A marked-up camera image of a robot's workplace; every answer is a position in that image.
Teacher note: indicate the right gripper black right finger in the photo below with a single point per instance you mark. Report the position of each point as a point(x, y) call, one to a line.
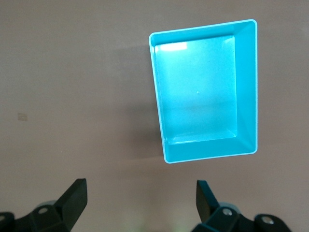
point(210, 212)

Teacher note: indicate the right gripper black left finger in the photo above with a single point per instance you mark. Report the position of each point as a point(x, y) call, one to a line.
point(70, 205)

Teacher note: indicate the blue plastic box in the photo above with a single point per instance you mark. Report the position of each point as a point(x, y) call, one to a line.
point(198, 91)

